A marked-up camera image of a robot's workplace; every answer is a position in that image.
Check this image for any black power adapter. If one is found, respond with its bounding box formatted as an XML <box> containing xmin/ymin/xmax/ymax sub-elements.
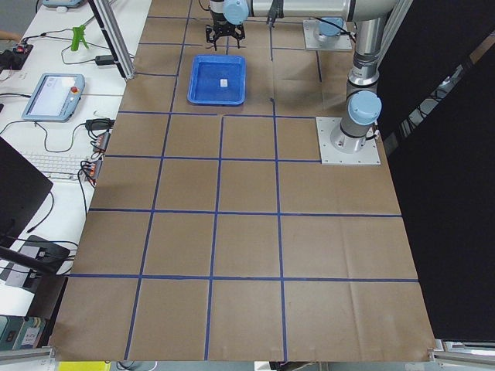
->
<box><xmin>85</xmin><ymin>117</ymin><xmax>114</xmax><ymax>131</ymax></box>
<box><xmin>94</xmin><ymin>55</ymin><xmax>114</xmax><ymax>66</ymax></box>

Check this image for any black monitor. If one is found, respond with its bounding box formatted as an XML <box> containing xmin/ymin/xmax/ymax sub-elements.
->
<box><xmin>1</xmin><ymin>139</ymin><xmax>55</xmax><ymax>274</ymax></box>

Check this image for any brown paper table cover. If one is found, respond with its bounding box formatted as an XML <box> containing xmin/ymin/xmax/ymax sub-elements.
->
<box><xmin>50</xmin><ymin>1</ymin><xmax>434</xmax><ymax>362</ymax></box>

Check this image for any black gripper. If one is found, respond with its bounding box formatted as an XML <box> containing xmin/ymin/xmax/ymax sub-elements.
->
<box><xmin>205</xmin><ymin>13</ymin><xmax>245</xmax><ymax>50</ymax></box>

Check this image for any teach pendant tablet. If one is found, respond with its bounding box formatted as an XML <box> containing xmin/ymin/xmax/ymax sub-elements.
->
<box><xmin>21</xmin><ymin>73</ymin><xmax>85</xmax><ymax>122</ymax></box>

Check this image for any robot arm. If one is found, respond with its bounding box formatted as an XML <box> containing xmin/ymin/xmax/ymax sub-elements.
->
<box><xmin>247</xmin><ymin>0</ymin><xmax>398</xmax><ymax>154</ymax></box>
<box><xmin>199</xmin><ymin>1</ymin><xmax>356</xmax><ymax>51</ymax></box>

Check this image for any blue plastic tray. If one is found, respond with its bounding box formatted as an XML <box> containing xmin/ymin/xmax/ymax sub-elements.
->
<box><xmin>187</xmin><ymin>54</ymin><xmax>247</xmax><ymax>106</ymax></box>

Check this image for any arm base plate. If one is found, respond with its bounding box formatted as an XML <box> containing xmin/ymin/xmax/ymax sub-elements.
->
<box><xmin>316</xmin><ymin>117</ymin><xmax>381</xmax><ymax>166</ymax></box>
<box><xmin>303</xmin><ymin>19</ymin><xmax>353</xmax><ymax>52</ymax></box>

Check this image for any aluminium frame post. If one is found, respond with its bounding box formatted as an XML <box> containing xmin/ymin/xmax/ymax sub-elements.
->
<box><xmin>88</xmin><ymin>0</ymin><xmax>135</xmax><ymax>81</ymax></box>

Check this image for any white keyboard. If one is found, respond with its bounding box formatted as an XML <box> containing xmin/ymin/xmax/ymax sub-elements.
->
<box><xmin>21</xmin><ymin>151</ymin><xmax>90</xmax><ymax>182</ymax></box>

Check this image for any green handled reacher grabber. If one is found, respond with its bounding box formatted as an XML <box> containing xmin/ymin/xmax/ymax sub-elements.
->
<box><xmin>70</xmin><ymin>25</ymin><xmax>89</xmax><ymax>52</ymax></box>

